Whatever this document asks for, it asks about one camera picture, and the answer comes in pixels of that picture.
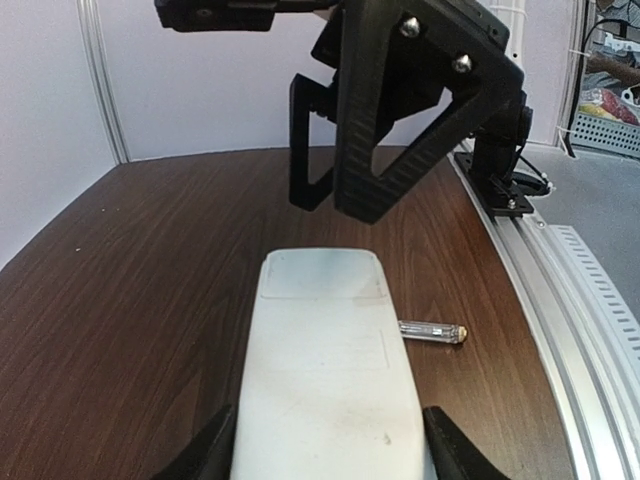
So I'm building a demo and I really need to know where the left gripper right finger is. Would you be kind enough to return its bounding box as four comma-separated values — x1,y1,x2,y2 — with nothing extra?
422,406,509,480

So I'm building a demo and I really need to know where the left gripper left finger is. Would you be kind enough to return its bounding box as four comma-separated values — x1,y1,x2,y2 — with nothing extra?
152,404,235,480

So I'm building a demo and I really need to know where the clear handle screwdriver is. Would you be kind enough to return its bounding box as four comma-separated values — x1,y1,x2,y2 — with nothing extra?
398,320,468,345

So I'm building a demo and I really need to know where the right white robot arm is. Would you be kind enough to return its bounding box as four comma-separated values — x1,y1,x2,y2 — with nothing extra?
289,1,532,224

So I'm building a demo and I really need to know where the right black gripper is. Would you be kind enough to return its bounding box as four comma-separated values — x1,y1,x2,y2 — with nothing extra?
279,1,524,223

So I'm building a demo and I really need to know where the front aluminium rail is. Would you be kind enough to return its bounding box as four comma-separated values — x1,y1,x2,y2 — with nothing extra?
451,152,639,479

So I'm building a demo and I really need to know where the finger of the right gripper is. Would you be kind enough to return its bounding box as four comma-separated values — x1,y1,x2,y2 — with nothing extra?
289,74,338,211

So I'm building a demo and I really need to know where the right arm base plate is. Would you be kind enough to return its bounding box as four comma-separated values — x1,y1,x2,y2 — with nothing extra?
454,152,534,219

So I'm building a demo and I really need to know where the white remote control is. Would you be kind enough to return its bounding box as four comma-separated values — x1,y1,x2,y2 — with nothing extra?
231,248,436,479

